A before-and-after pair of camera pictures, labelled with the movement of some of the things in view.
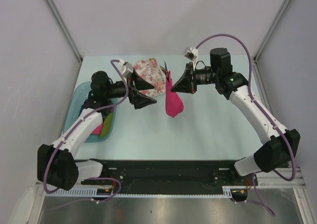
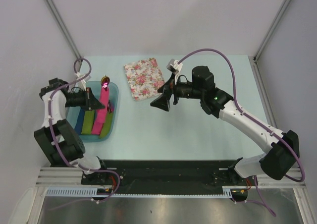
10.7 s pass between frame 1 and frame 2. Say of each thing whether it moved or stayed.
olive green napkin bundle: stayed
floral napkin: stayed
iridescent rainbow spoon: moved
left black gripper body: moved
